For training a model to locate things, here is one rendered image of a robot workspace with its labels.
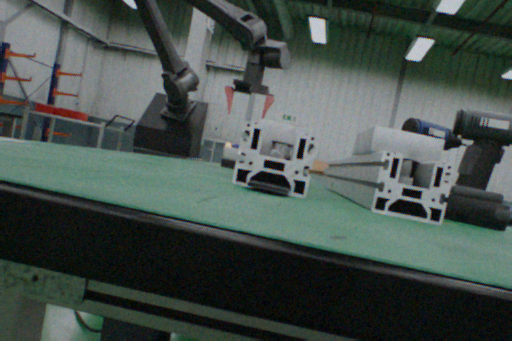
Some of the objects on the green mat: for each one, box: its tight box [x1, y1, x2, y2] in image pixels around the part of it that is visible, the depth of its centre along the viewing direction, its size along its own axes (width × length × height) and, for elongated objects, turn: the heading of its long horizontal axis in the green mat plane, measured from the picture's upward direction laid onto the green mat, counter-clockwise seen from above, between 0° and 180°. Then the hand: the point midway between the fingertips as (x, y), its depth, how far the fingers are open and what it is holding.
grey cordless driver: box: [442, 108, 512, 231], centre depth 79 cm, size 8×20×22 cm, turn 1°
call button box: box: [220, 147, 245, 170], centre depth 122 cm, size 8×10×6 cm
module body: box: [322, 151, 454, 226], centre depth 96 cm, size 80×10×8 cm, turn 108°
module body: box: [232, 121, 318, 198], centre depth 94 cm, size 80×10×8 cm, turn 108°
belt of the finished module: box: [247, 173, 289, 194], centre depth 91 cm, size 86×5×1 cm, turn 108°
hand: (245, 115), depth 121 cm, fingers open, 9 cm apart
